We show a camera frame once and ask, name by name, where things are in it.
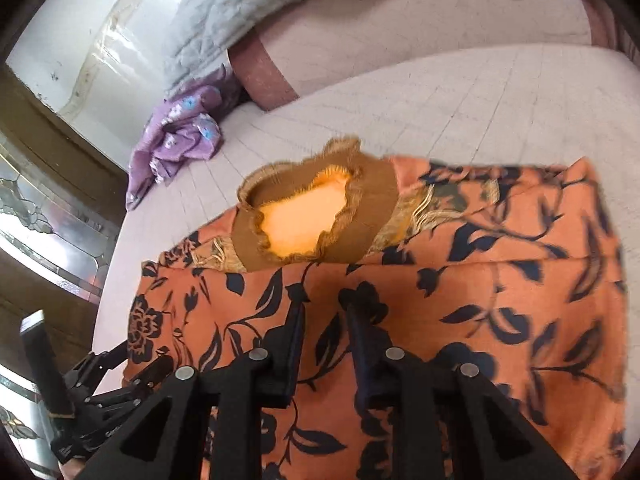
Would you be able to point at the purple floral cloth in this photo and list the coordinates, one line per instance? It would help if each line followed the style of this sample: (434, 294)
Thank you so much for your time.
(184, 127)

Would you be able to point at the orange black floral garment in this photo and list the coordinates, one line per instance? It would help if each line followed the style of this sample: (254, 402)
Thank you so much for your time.
(517, 270)

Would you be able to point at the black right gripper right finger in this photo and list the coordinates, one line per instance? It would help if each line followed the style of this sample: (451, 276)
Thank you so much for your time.
(446, 423)

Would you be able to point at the pink pillow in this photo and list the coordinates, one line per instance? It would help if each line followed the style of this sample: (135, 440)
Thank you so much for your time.
(315, 43)

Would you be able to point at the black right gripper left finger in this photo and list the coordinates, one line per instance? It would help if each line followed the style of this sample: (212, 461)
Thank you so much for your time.
(164, 438)

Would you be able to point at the glass panel door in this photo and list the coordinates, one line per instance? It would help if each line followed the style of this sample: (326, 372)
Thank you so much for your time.
(59, 226)

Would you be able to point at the beige quilted mattress cover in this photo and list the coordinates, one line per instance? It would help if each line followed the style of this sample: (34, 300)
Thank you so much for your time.
(531, 104)

